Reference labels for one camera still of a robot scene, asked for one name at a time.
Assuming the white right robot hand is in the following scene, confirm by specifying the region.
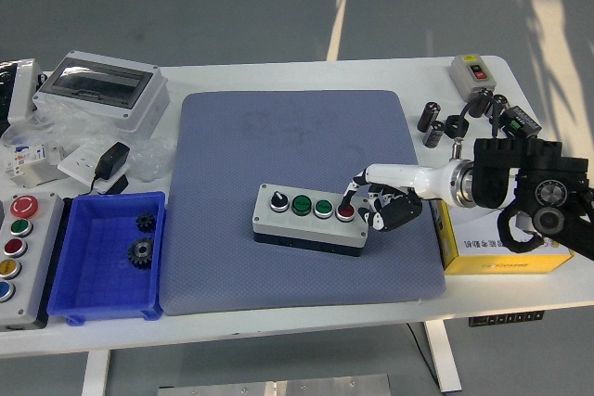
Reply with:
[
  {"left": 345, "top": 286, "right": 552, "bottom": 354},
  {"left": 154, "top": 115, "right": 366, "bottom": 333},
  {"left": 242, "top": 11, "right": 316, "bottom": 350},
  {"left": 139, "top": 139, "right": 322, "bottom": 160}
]
[{"left": 336, "top": 161, "right": 455, "bottom": 234}]

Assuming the grey four-button control box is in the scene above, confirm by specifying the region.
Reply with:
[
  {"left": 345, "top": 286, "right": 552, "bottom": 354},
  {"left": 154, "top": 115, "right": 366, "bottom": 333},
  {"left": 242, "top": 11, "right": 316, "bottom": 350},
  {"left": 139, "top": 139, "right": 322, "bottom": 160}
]
[{"left": 250, "top": 182, "right": 371, "bottom": 258}]

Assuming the grey five-button control station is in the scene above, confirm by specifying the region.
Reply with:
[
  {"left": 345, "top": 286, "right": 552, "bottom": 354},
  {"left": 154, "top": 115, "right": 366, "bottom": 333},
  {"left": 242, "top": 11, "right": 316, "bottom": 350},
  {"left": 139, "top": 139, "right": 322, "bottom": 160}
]
[{"left": 0, "top": 191, "right": 65, "bottom": 332}]

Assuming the black cylindrical capacitor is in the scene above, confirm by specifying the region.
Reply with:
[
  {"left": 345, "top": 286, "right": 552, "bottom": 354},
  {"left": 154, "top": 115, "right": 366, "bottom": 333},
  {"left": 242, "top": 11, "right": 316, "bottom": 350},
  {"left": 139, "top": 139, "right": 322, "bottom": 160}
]
[
  {"left": 422, "top": 120, "right": 446, "bottom": 149},
  {"left": 468, "top": 95, "right": 494, "bottom": 119},
  {"left": 486, "top": 94, "right": 509, "bottom": 123},
  {"left": 416, "top": 100, "right": 442, "bottom": 134}
]

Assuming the white and yellow cardboard box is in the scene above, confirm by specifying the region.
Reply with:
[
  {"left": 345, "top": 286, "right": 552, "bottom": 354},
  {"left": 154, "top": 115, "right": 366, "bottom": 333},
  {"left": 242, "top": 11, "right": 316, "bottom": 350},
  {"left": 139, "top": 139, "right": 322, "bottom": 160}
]
[{"left": 433, "top": 198, "right": 575, "bottom": 275}]

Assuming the black module green terminal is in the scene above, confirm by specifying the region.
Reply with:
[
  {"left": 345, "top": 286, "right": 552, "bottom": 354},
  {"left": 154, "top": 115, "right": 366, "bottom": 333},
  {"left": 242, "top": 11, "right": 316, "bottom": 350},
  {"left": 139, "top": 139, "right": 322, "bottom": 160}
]
[{"left": 498, "top": 106, "right": 543, "bottom": 140}]

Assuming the black table control panel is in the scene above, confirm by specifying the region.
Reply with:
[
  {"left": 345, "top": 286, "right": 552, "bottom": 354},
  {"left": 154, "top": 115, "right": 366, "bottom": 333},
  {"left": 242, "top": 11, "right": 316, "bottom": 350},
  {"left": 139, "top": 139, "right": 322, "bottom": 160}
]
[{"left": 467, "top": 310, "right": 545, "bottom": 328}]

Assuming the white table leg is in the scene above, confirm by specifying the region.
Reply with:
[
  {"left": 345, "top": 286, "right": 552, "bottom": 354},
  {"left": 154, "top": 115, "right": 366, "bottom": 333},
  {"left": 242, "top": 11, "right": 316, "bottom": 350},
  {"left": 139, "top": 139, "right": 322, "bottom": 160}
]
[
  {"left": 422, "top": 319, "right": 463, "bottom": 393},
  {"left": 81, "top": 349, "right": 112, "bottom": 396}
]

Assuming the grey-blue mat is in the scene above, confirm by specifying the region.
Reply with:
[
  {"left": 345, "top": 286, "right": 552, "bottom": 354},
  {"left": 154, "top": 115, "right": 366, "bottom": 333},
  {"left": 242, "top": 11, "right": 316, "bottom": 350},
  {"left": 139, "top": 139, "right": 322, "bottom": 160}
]
[{"left": 162, "top": 89, "right": 447, "bottom": 317}]

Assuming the small black gear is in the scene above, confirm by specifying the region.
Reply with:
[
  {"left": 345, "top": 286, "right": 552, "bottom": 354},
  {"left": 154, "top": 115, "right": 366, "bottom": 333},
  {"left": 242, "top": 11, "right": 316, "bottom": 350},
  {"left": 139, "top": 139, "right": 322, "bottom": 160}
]
[{"left": 135, "top": 211, "right": 157, "bottom": 234}]

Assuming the grey distribution box clear lid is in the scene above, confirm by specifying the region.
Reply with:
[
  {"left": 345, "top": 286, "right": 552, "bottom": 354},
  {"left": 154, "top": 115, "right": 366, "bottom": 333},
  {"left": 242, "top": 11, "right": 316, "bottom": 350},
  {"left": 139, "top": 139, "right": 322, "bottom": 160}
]
[{"left": 32, "top": 50, "right": 171, "bottom": 135}]

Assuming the large black gear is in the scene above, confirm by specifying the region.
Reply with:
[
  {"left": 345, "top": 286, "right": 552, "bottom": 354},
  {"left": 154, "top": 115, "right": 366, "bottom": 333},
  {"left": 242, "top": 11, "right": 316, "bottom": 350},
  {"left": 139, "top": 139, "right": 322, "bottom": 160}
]
[{"left": 126, "top": 236, "right": 156, "bottom": 270}]

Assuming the black power adapter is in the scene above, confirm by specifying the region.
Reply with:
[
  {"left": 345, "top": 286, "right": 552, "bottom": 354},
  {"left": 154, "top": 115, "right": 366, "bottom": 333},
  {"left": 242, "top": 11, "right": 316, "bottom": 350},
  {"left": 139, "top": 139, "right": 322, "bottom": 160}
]
[{"left": 87, "top": 141, "right": 132, "bottom": 196}]

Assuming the blue plastic bin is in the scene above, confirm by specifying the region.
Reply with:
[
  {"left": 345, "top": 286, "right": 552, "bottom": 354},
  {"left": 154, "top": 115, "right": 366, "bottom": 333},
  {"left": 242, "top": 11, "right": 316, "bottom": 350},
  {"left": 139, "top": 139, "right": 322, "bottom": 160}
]
[{"left": 45, "top": 190, "right": 167, "bottom": 326}]

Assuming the clear plastic bag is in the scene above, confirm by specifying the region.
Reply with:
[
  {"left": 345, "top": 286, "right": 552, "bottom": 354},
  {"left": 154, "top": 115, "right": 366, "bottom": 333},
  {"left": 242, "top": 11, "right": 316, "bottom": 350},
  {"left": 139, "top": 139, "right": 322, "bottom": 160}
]
[{"left": 0, "top": 98, "right": 175, "bottom": 184}]

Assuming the white circuit breaker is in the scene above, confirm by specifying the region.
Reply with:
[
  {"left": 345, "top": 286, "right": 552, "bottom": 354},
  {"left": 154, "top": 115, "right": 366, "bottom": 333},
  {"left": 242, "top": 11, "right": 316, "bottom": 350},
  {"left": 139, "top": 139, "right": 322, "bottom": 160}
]
[{"left": 3, "top": 141, "right": 66, "bottom": 189}]

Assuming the white device with black panel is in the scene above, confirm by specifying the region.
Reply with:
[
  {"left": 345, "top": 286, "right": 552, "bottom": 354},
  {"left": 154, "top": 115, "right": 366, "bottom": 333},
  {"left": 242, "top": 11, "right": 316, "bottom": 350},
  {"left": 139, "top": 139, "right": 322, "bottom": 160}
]
[{"left": 0, "top": 58, "right": 47, "bottom": 126}]

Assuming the black ring nut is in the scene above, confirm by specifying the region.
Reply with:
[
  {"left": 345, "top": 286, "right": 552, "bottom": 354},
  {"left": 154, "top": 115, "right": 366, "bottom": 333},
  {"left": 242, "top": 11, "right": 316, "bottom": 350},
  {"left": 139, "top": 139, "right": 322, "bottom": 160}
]
[{"left": 444, "top": 113, "right": 470, "bottom": 139}]

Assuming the grey switch box red button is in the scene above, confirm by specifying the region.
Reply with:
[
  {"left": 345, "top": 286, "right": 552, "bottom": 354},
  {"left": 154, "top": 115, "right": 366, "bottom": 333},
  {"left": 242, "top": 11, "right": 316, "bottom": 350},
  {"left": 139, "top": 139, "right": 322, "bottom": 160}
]
[{"left": 447, "top": 54, "right": 497, "bottom": 103}]

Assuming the black cable under table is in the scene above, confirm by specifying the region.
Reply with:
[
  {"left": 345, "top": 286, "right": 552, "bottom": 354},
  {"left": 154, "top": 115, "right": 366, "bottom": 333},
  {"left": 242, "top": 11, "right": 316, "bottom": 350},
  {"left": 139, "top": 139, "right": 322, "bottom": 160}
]
[{"left": 406, "top": 321, "right": 442, "bottom": 388}]

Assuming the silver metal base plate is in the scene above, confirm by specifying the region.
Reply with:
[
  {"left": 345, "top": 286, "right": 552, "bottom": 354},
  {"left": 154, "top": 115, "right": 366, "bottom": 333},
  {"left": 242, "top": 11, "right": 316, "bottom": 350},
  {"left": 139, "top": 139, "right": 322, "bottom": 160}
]
[{"left": 156, "top": 373, "right": 391, "bottom": 396}]

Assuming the white wall socket plate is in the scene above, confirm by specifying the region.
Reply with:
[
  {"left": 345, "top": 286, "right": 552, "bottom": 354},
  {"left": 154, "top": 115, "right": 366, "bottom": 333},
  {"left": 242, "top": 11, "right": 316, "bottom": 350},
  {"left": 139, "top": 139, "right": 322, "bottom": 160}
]
[{"left": 58, "top": 144, "right": 131, "bottom": 193}]

